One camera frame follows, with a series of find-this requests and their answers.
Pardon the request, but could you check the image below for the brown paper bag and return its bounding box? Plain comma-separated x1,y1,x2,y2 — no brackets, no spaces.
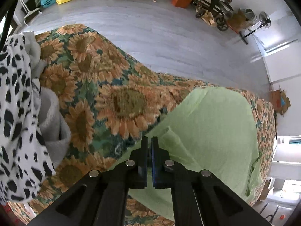
204,12,218,27

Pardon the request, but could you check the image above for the black rollator walker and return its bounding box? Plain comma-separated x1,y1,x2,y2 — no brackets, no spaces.
194,0,238,31

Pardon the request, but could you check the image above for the white broom with dustpan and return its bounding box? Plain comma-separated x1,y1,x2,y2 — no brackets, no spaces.
20,0,43,25

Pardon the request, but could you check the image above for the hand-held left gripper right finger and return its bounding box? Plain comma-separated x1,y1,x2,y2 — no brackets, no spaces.
151,136,271,226

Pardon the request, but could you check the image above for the light green fleece garment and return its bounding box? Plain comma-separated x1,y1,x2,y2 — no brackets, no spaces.
128,86,263,222

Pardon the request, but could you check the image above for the grey garment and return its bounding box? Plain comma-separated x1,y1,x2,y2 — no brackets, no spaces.
22,32,72,170

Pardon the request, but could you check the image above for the sunflower print blanket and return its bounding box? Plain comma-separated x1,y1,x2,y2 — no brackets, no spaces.
7,24,276,226

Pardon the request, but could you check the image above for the open cardboard box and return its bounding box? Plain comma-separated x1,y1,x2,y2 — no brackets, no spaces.
270,86,292,116

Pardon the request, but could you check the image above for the black floor fan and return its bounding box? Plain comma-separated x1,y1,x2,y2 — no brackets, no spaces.
239,11,272,45

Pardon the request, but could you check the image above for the black spotted white garment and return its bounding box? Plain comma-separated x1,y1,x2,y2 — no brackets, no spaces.
0,33,57,204

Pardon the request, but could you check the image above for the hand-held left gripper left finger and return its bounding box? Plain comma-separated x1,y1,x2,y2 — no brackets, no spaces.
28,136,149,226

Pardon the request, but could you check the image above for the large cardboard box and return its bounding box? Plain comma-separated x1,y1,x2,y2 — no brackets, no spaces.
226,9,257,32

